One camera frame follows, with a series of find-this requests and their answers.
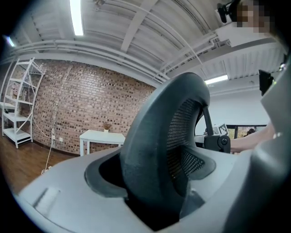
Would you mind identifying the long white cable with coil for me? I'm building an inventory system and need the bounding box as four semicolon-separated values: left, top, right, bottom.
31;108;55;176

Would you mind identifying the large window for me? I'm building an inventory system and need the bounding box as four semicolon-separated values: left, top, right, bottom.
226;124;267;140

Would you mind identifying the black mesh office chair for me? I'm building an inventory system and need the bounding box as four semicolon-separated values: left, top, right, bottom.
119;72;231;226

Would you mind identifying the black head-worn camera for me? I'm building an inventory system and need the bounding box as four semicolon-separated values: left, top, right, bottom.
216;0;237;24

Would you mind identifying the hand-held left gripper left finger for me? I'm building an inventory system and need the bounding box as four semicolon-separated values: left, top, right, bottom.
18;146;156;233

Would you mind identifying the white table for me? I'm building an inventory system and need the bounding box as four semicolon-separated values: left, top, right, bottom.
79;129;126;158

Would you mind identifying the person's right forearm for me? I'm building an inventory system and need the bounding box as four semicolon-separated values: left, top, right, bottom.
229;124;277;153

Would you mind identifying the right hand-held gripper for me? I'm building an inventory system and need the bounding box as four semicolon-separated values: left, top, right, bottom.
212;123;229;137

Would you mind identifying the white metal shelf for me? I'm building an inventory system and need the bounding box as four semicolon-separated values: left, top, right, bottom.
0;56;46;149

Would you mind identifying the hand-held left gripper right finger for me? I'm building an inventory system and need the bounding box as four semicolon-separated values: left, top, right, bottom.
159;145;256;233

